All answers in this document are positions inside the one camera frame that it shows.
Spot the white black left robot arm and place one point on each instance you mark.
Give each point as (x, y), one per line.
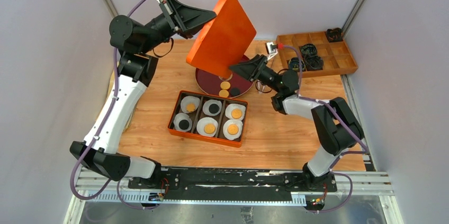
(133, 71)

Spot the swirl butter cookie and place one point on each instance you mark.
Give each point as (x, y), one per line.
(190, 107)

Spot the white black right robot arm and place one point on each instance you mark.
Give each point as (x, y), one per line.
(337, 128)

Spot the orange compartment cookie box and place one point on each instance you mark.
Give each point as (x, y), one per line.
(198, 114)

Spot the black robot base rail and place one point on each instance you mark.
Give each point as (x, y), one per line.
(225, 186)

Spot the dark patterned rolled item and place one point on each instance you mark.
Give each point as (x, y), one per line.
(308, 49)
(313, 63)
(296, 64)
(334, 35)

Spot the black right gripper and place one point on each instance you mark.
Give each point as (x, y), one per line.
(250, 69)

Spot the orange box lid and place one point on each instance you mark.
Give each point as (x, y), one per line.
(223, 41)

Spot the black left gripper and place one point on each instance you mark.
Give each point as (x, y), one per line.
(185, 19)

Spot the black sandwich cookie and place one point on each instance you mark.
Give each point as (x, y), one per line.
(184, 124)
(214, 109)
(234, 92)

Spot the metal tongs white handle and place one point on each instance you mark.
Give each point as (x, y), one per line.
(261, 49)

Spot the dark red round plate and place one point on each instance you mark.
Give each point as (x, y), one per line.
(210, 83)

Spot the yellow blue folded towel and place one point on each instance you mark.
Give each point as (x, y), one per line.
(124, 101)

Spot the wooden compartment tray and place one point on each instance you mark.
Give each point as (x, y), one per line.
(337, 57)

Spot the round yellow biscuit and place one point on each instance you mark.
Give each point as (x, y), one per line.
(224, 93)
(225, 85)
(233, 129)
(237, 113)
(209, 128)

